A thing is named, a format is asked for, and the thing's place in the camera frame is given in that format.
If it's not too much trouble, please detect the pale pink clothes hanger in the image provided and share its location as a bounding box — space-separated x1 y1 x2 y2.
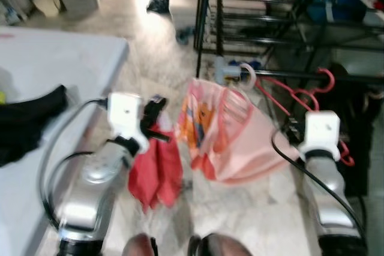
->
363 85 384 101

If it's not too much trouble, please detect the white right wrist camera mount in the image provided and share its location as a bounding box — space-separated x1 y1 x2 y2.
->
298 110 341 162

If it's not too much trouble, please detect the red garment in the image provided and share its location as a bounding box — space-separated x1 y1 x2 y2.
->
127 117 184 212

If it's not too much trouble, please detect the robot right leg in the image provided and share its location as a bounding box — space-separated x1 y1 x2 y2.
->
188 233 248 256

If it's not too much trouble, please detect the light blue folding table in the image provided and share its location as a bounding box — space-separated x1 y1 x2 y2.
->
0 26 130 256

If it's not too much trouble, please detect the black metal drying rack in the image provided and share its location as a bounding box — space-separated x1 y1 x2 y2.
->
193 0 384 89

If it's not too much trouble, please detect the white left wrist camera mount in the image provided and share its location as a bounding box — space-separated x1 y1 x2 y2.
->
107 92 150 155

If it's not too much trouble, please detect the pink printed garment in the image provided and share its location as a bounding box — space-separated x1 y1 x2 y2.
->
179 77 301 185

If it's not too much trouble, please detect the white storage box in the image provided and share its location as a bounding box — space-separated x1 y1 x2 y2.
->
167 0 208 32

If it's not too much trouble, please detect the white clothes hanger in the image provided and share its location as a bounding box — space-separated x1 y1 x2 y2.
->
238 62 258 92

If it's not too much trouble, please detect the small black cloth heap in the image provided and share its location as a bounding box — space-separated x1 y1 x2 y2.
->
147 0 172 14

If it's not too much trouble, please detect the beige bag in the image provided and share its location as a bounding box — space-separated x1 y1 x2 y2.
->
32 0 63 19

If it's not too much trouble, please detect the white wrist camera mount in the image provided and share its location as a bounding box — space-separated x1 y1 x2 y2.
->
107 92 150 155
298 110 341 162

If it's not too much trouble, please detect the red clothes hanger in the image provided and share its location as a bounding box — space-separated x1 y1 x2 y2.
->
257 67 356 167

